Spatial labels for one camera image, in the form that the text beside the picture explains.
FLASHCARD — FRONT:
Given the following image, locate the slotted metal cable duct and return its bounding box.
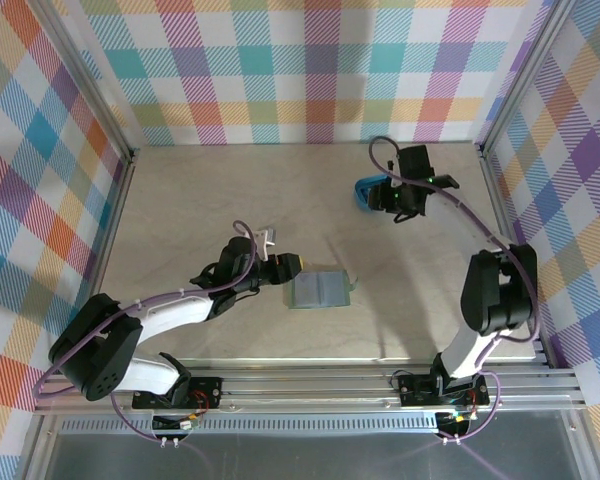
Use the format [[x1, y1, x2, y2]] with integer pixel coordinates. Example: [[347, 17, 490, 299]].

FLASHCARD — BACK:
[[59, 417, 441, 435]]

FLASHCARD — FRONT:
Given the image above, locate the grey metal panel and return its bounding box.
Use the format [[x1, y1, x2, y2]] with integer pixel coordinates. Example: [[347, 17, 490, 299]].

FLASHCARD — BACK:
[[44, 432, 581, 480]]

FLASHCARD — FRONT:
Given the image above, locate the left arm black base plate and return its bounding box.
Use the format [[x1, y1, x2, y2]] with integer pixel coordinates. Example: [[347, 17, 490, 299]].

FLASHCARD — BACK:
[[131, 375, 225, 412]]

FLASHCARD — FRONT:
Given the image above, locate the long aluminium mounting rail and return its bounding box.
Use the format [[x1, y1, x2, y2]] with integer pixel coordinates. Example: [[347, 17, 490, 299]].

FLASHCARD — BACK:
[[33, 367, 590, 417]]

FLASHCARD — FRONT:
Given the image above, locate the blue plastic tray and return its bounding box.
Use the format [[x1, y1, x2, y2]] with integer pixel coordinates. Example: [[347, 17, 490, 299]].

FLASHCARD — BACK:
[[353, 175, 387, 214]]

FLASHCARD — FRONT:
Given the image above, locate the mint green card holder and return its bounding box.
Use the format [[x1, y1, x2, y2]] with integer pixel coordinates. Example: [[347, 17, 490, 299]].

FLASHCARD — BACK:
[[285, 268, 361, 311]]

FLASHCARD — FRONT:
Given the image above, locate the aluminium side rail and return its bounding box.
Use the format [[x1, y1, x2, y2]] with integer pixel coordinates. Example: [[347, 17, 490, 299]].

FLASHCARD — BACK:
[[64, 149, 139, 375], [477, 144, 554, 370]]

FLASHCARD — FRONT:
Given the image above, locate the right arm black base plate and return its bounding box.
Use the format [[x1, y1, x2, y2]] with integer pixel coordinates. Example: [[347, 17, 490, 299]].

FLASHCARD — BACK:
[[398, 372, 491, 407]]

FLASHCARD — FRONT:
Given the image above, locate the black electronics bracket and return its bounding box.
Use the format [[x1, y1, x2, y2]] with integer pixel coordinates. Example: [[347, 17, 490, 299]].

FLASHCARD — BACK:
[[435, 410, 474, 437]]

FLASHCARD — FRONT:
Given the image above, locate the aluminium corner post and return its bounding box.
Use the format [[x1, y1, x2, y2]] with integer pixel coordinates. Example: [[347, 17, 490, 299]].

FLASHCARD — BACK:
[[474, 0, 579, 157], [32, 0, 137, 164]]

